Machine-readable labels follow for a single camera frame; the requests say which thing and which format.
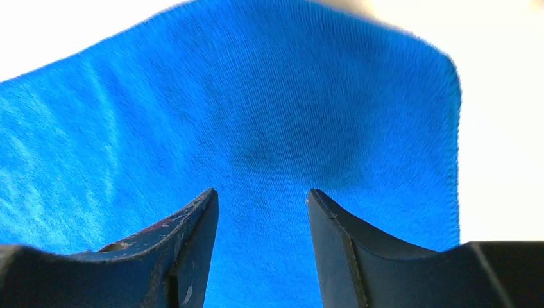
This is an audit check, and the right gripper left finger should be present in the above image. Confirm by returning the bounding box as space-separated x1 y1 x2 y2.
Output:
1 189 219 307

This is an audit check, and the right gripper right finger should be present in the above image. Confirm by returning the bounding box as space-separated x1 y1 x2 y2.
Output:
307 189 543 308

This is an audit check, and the blue towel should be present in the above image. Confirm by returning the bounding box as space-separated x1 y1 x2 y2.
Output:
1 1 461 307

